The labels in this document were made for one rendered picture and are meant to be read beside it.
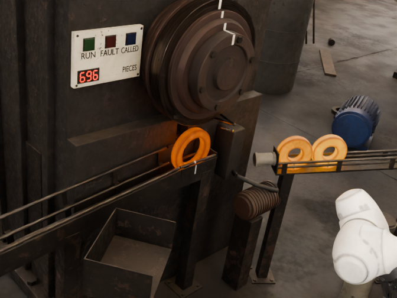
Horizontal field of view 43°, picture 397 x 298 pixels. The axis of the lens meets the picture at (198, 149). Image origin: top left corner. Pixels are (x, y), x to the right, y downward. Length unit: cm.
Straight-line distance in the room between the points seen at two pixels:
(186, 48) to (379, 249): 88
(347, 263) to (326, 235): 183
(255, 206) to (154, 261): 67
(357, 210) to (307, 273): 141
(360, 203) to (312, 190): 206
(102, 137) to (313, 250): 151
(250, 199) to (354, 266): 105
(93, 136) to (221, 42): 54
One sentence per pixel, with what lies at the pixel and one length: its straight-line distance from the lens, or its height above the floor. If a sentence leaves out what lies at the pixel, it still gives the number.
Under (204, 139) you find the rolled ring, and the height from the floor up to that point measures 80.
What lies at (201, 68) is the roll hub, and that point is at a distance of 167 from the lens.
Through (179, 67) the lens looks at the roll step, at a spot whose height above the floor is 114.
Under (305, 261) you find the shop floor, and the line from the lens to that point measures 280.
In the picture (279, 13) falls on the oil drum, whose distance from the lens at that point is 450.
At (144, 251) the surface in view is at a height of 61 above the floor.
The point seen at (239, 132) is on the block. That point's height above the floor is 79.
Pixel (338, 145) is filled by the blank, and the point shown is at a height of 77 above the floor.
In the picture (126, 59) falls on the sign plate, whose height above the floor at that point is 113.
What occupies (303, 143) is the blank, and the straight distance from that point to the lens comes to 221.
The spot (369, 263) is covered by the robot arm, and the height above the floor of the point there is 102.
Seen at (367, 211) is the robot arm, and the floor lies 103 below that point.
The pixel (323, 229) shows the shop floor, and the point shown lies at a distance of 307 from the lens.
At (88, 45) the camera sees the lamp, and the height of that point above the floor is 120.
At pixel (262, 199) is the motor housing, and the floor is 51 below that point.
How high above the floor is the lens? 172
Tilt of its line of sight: 29 degrees down
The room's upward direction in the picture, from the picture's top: 9 degrees clockwise
